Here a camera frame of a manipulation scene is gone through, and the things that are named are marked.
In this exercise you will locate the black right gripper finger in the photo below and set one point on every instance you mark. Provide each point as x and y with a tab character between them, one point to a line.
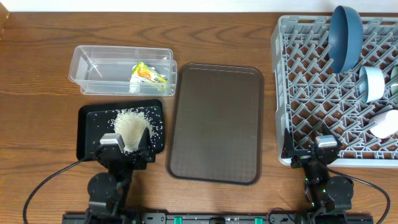
288	143
326	131

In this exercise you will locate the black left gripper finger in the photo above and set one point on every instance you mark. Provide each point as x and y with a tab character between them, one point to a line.
144	144
93	147

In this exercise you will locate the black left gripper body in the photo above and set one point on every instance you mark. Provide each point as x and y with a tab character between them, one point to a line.
137	165

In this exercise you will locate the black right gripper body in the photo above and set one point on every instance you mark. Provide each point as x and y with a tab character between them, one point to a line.
301	158

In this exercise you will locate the white rice pile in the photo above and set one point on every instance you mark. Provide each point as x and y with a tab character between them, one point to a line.
130	124

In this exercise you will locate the small pink bowl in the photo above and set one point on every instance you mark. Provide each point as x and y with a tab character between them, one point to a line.
385	124

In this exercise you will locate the white tissue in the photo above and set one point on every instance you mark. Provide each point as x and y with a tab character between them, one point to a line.
135	84

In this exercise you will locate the light blue bowl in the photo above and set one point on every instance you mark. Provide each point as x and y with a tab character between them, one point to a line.
373	85

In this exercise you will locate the yellow green snack wrapper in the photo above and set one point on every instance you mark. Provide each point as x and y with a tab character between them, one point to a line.
149	75

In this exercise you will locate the mint green bowl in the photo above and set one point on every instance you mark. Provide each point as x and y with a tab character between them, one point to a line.
394	85

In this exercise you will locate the dark blue plate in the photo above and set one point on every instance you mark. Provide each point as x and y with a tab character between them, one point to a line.
346	38

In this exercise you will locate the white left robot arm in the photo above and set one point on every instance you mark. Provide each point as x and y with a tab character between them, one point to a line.
108	190

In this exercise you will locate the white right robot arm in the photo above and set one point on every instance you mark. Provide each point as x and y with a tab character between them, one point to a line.
329	196

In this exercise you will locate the grey dishwasher rack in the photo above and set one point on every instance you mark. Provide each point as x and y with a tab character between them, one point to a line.
309	93

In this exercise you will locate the black plastic tray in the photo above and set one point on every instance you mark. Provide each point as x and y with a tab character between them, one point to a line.
81	151

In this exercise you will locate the brown plastic tray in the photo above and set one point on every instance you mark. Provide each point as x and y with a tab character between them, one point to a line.
216	131

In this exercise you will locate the clear plastic bin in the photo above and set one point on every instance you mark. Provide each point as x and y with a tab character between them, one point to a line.
106	70

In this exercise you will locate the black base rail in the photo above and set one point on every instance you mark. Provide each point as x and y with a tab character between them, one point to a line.
272	218

